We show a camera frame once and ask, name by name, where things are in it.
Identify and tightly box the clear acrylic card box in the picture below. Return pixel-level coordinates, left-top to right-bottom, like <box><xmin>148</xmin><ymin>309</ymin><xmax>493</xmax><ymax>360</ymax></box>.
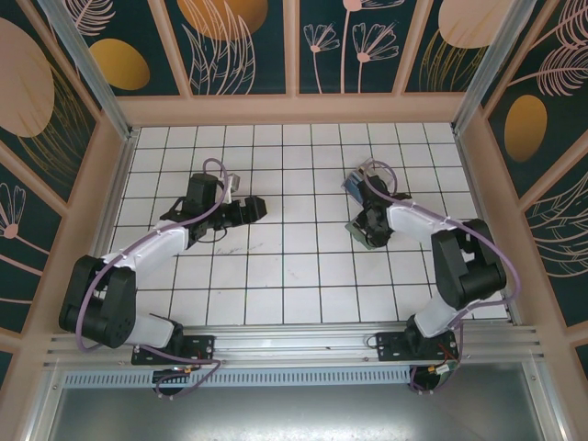
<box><xmin>340</xmin><ymin>157</ymin><xmax>399</xmax><ymax>204</ymax></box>

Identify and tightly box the green circuit board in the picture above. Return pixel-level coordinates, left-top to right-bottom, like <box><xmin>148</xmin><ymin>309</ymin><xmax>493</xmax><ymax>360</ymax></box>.
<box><xmin>431</xmin><ymin>360</ymin><xmax>460</xmax><ymax>382</ymax></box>

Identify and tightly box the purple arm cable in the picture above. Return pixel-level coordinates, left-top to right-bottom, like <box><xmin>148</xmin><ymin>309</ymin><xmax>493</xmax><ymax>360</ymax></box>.
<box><xmin>365</xmin><ymin>160</ymin><xmax>523</xmax><ymax>396</ymax></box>
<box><xmin>75</xmin><ymin>158</ymin><xmax>231</xmax><ymax>401</ymax></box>

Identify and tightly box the green leather card holder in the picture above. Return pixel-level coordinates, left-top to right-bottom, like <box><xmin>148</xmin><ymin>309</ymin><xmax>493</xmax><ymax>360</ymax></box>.
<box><xmin>345</xmin><ymin>215</ymin><xmax>372</xmax><ymax>249</ymax></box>

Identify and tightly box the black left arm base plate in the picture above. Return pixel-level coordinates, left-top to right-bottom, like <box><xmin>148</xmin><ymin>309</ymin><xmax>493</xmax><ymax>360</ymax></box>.
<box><xmin>131</xmin><ymin>334</ymin><xmax>217</xmax><ymax>368</ymax></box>

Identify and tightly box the slotted grey cable duct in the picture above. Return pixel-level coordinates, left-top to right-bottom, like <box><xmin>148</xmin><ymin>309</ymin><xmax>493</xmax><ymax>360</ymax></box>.
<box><xmin>62</xmin><ymin>369</ymin><xmax>414</xmax><ymax>388</ymax></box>

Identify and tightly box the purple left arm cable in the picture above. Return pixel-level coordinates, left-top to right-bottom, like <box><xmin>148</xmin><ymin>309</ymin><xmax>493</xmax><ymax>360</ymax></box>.
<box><xmin>75</xmin><ymin>158</ymin><xmax>231</xmax><ymax>401</ymax></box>

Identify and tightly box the aluminium mounting rail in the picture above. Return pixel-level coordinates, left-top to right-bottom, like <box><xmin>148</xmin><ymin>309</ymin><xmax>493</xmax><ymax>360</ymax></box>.
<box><xmin>43</xmin><ymin>323</ymin><xmax>548</xmax><ymax>368</ymax></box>

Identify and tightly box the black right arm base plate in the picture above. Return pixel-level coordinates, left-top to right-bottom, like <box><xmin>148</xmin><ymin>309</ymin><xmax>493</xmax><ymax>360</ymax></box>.
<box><xmin>375</xmin><ymin>330</ymin><xmax>459</xmax><ymax>365</ymax></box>

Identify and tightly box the aluminium frame post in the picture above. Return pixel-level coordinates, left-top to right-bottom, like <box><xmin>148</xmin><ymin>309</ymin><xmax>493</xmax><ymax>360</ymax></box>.
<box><xmin>451</xmin><ymin>0</ymin><xmax>550</xmax><ymax>135</ymax></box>
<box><xmin>35</xmin><ymin>0</ymin><xmax>141</xmax><ymax>143</ymax></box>

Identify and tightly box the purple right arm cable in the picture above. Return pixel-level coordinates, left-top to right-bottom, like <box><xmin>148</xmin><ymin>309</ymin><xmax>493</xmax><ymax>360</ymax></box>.
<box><xmin>365</xmin><ymin>160</ymin><xmax>523</xmax><ymax>396</ymax></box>

